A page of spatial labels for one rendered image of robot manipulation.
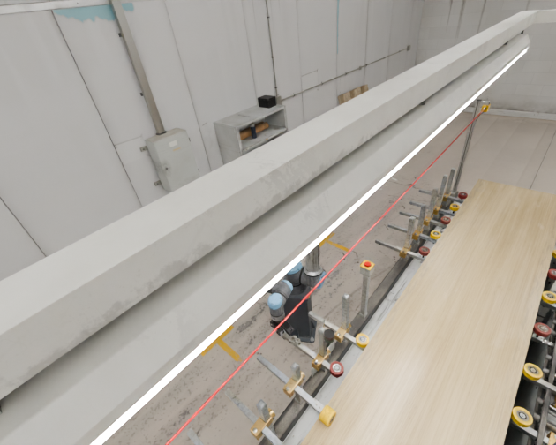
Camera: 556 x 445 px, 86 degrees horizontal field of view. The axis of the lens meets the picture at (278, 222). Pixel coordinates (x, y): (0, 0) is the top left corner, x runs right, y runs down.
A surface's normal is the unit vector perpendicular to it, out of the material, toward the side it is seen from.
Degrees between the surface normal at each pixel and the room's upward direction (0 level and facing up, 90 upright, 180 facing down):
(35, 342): 90
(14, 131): 90
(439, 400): 0
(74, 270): 0
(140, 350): 61
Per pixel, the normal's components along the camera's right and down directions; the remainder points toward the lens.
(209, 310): 0.59, -0.11
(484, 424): -0.11, -0.80
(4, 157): 0.74, 0.33
